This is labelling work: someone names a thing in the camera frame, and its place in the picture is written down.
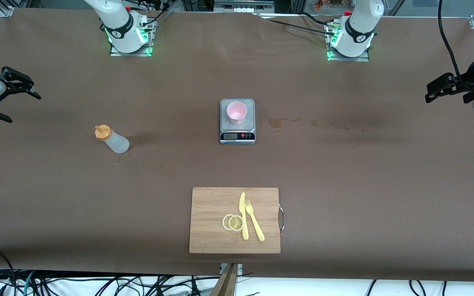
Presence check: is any sauce bottle with orange cap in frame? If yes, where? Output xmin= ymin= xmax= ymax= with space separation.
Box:
xmin=95 ymin=125 xmax=130 ymax=154

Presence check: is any pink plastic cup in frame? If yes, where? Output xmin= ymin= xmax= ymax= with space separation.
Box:
xmin=226 ymin=101 xmax=248 ymax=126

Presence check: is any brown table cover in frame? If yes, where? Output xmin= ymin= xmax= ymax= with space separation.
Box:
xmin=0 ymin=7 xmax=474 ymax=282

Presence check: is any silver digital kitchen scale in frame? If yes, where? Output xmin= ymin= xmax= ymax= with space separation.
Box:
xmin=220 ymin=98 xmax=256 ymax=145

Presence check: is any grey power strip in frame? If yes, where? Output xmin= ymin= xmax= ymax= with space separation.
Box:
xmin=214 ymin=0 xmax=275 ymax=14

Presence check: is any yellow plastic knife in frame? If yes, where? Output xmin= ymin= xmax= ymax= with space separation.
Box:
xmin=239 ymin=192 xmax=249 ymax=241

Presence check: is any yellow plastic fork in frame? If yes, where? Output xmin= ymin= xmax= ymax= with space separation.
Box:
xmin=244 ymin=199 xmax=265 ymax=242

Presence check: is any wooden cutting board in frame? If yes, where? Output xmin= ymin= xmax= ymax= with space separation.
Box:
xmin=189 ymin=187 xmax=285 ymax=254

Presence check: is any wooden beam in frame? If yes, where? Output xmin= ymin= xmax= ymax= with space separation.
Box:
xmin=210 ymin=263 xmax=239 ymax=296

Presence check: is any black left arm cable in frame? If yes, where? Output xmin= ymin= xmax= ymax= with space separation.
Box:
xmin=438 ymin=0 xmax=466 ymax=81

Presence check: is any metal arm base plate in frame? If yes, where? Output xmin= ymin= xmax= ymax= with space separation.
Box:
xmin=326 ymin=49 xmax=370 ymax=62
xmin=109 ymin=40 xmax=156 ymax=57

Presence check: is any black cable on table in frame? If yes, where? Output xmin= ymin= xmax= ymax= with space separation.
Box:
xmin=257 ymin=12 xmax=336 ymax=35

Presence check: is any teal floor cable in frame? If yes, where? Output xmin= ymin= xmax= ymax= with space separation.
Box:
xmin=21 ymin=270 xmax=37 ymax=296

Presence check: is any small metal bracket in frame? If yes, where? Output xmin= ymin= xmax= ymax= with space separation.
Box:
xmin=220 ymin=263 xmax=244 ymax=275

